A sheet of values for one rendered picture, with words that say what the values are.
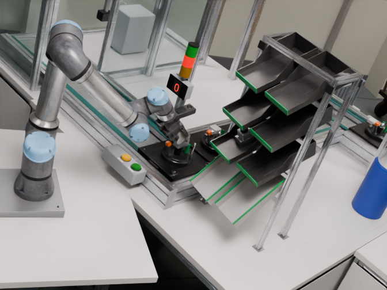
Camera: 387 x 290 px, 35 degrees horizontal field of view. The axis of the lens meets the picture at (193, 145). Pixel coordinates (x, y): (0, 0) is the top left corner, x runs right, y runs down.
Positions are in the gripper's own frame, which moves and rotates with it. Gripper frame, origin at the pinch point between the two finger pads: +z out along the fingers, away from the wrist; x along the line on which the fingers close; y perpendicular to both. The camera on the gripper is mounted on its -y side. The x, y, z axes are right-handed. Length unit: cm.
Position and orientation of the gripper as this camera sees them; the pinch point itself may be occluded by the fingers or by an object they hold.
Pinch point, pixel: (183, 135)
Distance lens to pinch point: 267.6
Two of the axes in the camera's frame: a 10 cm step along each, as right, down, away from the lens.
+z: 2.4, 4.9, 8.4
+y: -7.1, 6.8, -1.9
